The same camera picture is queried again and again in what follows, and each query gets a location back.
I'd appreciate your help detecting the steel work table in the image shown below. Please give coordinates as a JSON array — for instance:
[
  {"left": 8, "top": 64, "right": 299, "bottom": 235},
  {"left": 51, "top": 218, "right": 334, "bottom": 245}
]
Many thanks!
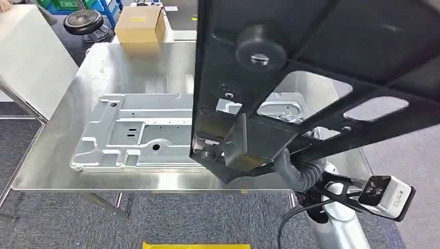
[{"left": 0, "top": 41, "right": 375, "bottom": 224}]

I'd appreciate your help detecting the black plastic mounting plate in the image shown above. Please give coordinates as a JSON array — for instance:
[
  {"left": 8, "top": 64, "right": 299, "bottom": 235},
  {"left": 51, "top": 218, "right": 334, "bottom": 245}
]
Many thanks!
[{"left": 189, "top": 0, "right": 440, "bottom": 186}]

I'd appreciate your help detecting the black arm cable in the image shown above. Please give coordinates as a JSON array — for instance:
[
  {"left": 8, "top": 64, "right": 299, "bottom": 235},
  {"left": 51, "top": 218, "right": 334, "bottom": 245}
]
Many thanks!
[{"left": 277, "top": 198, "right": 332, "bottom": 249}]

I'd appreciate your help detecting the stamped silver metal panel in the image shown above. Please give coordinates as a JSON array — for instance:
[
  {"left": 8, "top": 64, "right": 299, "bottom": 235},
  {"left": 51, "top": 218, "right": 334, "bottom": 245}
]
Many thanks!
[{"left": 70, "top": 91, "right": 309, "bottom": 174}]

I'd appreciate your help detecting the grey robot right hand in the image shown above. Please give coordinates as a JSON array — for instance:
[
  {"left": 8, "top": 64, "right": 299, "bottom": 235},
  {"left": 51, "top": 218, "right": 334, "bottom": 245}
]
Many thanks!
[{"left": 223, "top": 113, "right": 300, "bottom": 173}]

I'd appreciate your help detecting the brown cardboard box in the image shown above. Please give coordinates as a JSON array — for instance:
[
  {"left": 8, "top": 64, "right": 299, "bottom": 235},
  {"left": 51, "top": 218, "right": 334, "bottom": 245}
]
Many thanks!
[{"left": 114, "top": 6, "right": 167, "bottom": 46}]

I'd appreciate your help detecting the black round stool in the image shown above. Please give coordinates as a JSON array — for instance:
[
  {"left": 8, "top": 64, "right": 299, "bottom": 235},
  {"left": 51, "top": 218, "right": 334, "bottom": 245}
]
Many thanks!
[{"left": 63, "top": 9, "right": 111, "bottom": 44}]

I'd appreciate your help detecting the blue storage rack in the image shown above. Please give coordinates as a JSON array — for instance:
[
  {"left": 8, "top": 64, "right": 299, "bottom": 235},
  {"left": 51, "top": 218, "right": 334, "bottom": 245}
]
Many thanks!
[{"left": 92, "top": 0, "right": 124, "bottom": 29}]

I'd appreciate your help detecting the white flat board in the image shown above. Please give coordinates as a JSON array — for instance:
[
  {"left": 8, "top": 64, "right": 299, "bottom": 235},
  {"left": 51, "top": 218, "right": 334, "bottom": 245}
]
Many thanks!
[{"left": 0, "top": 4, "right": 80, "bottom": 121}]

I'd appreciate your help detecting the green plastic crate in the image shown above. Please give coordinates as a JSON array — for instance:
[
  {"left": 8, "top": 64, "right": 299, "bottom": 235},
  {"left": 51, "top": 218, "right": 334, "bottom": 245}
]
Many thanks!
[{"left": 35, "top": 0, "right": 101, "bottom": 11}]

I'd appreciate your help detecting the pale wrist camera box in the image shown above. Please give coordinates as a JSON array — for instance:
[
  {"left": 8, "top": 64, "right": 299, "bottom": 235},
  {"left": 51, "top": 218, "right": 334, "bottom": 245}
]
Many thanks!
[{"left": 357, "top": 175, "right": 417, "bottom": 223}]

